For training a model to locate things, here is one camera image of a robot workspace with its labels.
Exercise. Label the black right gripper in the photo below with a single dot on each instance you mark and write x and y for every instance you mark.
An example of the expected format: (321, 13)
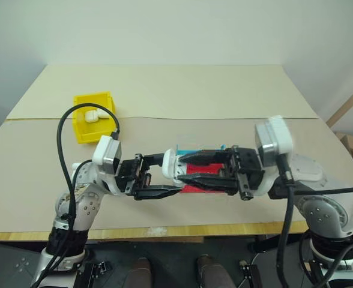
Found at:
(248, 162)

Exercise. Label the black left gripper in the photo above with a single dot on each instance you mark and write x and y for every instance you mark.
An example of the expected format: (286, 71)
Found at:
(129, 168)

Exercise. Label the white earbud case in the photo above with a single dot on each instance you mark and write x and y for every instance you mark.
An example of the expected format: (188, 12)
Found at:
(91, 116)
(102, 114)
(168, 165)

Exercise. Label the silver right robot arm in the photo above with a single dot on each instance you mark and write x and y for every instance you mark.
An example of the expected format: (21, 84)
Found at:
(320, 210)

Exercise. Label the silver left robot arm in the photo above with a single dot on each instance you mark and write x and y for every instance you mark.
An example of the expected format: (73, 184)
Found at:
(86, 207)

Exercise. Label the yellow plastic bin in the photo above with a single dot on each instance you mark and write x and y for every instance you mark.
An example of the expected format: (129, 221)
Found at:
(88, 135)

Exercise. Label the closed white earbud case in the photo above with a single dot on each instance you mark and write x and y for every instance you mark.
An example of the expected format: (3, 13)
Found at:
(91, 116)
(102, 114)

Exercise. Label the red plastic tray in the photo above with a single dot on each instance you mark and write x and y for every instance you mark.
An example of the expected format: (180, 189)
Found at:
(203, 168)

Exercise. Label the blue plastic tray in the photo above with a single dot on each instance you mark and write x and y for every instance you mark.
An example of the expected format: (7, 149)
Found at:
(182, 151)

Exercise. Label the beige cardboard sheet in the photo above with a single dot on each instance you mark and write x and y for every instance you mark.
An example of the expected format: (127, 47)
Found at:
(194, 90)
(164, 213)

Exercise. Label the dark rounded shape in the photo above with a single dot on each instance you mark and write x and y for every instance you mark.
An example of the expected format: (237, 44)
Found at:
(209, 273)
(138, 273)

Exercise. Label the wooden beam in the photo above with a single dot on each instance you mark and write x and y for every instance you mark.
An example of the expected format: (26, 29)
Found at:
(344, 108)

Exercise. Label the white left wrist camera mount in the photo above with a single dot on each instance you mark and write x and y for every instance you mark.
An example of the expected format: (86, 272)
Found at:
(103, 150)

